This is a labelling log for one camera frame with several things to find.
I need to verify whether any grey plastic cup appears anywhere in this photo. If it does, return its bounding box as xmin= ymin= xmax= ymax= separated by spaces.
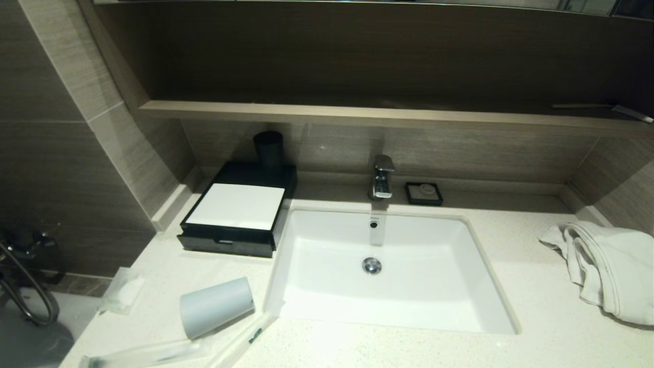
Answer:
xmin=179 ymin=277 xmax=255 ymax=340

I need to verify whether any black drawer amenity box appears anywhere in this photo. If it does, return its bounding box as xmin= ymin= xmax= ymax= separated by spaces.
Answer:
xmin=176 ymin=161 xmax=298 ymax=258

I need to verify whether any chrome faucet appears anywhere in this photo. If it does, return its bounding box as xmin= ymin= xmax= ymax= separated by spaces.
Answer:
xmin=369 ymin=154 xmax=395 ymax=200

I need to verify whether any black plastic cup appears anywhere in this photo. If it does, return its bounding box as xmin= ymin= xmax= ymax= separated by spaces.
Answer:
xmin=253 ymin=131 xmax=284 ymax=172

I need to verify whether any black square soap dish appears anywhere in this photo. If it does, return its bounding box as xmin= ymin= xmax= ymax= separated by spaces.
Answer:
xmin=405 ymin=181 xmax=444 ymax=206

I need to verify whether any white ceramic sink basin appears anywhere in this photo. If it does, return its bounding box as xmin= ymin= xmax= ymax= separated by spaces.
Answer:
xmin=263 ymin=207 xmax=522 ymax=336

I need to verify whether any wrapped toothbrush with green mark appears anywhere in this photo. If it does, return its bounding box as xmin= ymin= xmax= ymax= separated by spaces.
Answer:
xmin=204 ymin=312 xmax=279 ymax=368

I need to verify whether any small clear cotton packet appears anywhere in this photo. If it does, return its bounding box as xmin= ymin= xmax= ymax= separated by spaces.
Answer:
xmin=97 ymin=267 xmax=145 ymax=315

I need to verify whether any long clear wrapped packet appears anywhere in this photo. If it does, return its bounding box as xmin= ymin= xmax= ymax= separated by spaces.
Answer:
xmin=78 ymin=338 xmax=210 ymax=368

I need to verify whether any white crumpled towel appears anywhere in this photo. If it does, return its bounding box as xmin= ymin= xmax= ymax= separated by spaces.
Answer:
xmin=539 ymin=221 xmax=654 ymax=326

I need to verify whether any grey wrapped shelf item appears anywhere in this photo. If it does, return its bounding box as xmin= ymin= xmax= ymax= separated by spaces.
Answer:
xmin=612 ymin=104 xmax=654 ymax=124

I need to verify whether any wooden wall shelf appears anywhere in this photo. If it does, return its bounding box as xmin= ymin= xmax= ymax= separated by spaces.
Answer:
xmin=138 ymin=100 xmax=654 ymax=136

